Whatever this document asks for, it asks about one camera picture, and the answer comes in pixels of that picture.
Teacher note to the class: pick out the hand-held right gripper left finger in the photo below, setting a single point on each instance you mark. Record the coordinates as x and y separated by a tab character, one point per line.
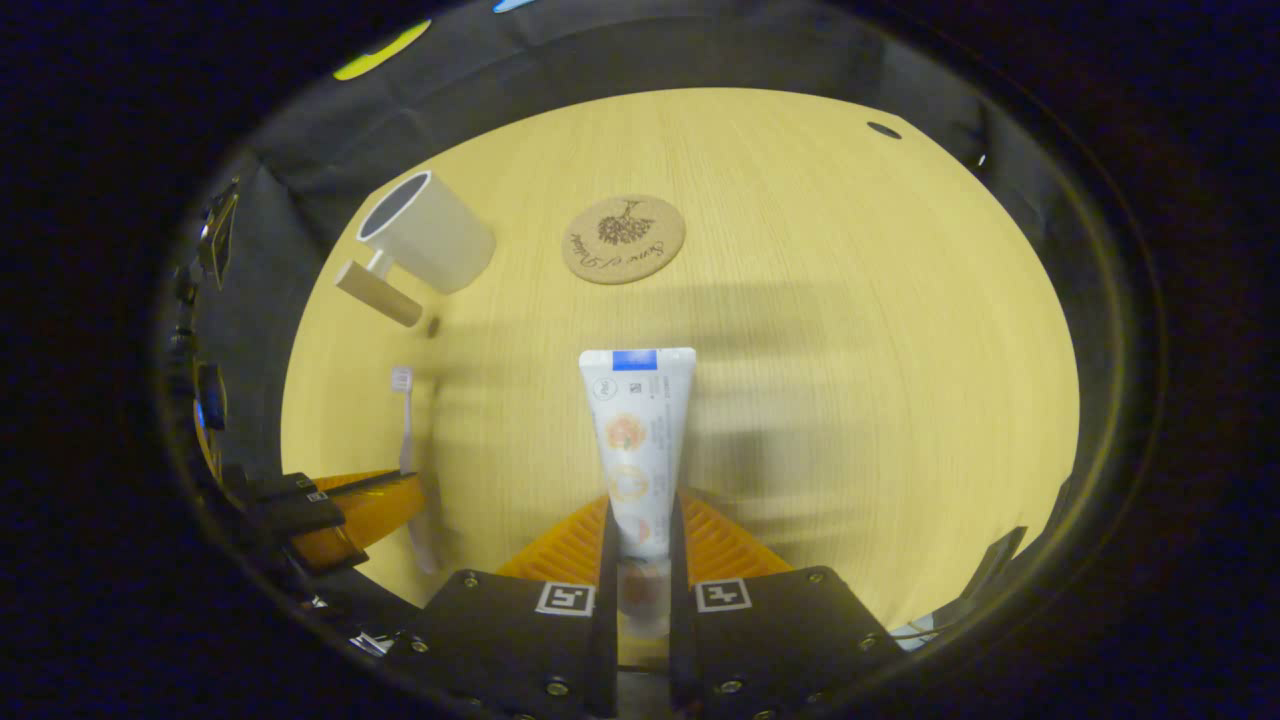
608	600

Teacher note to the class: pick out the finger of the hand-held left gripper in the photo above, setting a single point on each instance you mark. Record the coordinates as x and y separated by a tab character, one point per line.
290	487
310	515

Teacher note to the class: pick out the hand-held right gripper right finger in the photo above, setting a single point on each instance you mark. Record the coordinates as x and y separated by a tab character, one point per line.
682	600

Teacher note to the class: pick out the white toothbrush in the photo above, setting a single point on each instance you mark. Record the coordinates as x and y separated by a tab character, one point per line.
406	440

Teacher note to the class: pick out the white toothpaste tube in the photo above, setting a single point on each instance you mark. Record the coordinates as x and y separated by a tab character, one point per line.
640	440

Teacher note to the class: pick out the round cork coaster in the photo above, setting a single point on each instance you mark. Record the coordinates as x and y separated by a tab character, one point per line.
623	240

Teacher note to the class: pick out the dark angular object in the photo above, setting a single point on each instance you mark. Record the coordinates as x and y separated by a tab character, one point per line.
985	575

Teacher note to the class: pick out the black backdrop cloth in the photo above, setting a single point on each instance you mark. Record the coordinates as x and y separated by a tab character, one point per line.
560	50

